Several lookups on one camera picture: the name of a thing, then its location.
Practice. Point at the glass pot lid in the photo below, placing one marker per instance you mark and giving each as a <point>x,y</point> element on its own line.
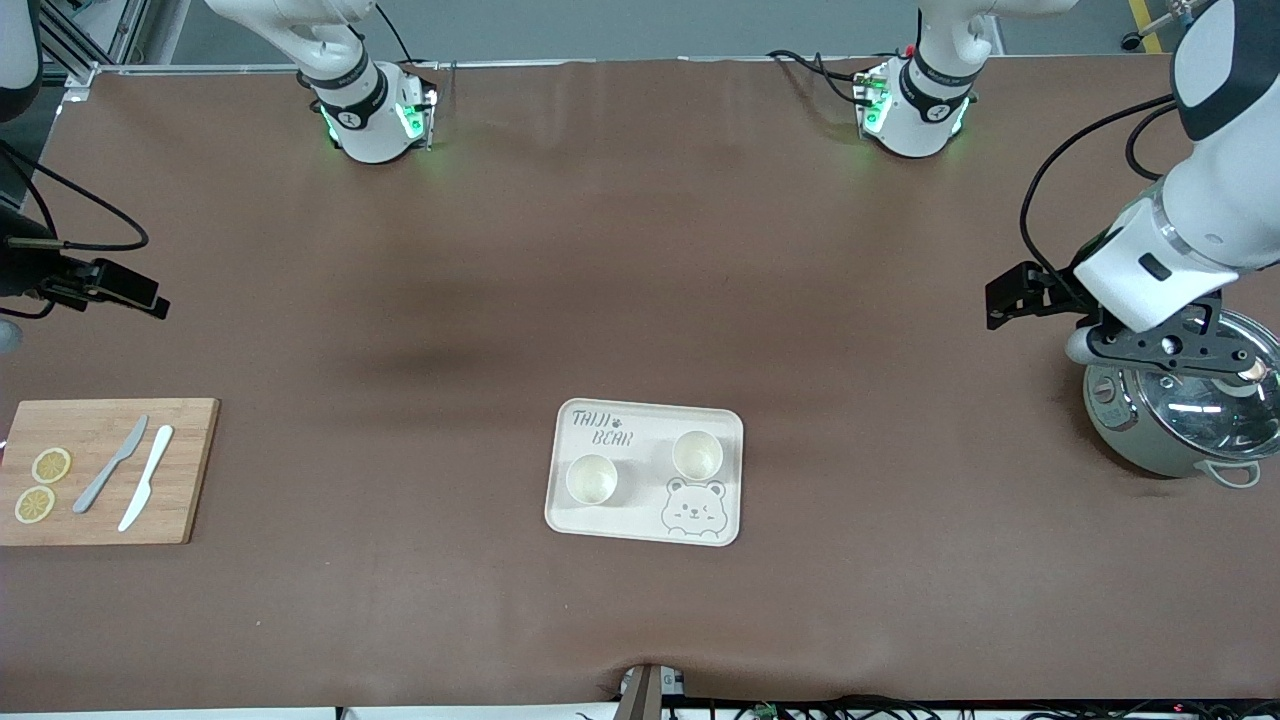
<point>1190,410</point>

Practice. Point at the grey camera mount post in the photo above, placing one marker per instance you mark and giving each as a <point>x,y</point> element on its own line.
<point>645,695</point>

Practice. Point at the white IKEA cup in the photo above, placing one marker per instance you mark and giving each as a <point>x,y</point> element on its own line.
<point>591,479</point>
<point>697,455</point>

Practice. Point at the aluminium frame structure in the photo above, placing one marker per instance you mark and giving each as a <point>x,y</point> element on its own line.
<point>90,35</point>

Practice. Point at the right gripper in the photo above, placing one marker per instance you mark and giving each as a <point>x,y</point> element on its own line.
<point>28,272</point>

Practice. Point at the grey plastic knife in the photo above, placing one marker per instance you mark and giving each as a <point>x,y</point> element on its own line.
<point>105,475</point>

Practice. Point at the black caster wheel stand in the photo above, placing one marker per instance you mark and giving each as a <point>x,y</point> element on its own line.
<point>1132,41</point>

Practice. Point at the grey-green cooking pot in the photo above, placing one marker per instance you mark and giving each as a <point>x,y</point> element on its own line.
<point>1130,430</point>

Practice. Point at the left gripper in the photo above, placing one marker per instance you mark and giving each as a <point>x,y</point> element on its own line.
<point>1058,289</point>

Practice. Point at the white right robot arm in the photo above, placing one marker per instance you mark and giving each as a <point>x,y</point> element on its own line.
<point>365,110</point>

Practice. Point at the cream bear print tray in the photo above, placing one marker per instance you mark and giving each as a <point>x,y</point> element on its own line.
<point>640,520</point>

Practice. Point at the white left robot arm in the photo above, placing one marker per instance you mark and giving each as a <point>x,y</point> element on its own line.
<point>920,110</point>

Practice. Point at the bamboo cutting board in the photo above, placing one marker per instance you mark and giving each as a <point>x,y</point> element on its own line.
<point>100,530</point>

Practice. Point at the white plastic knife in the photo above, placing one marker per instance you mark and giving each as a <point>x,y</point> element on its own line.
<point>148,478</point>

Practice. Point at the yellow lemon slice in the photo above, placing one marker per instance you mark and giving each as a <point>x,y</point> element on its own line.
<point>35,504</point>
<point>51,465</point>

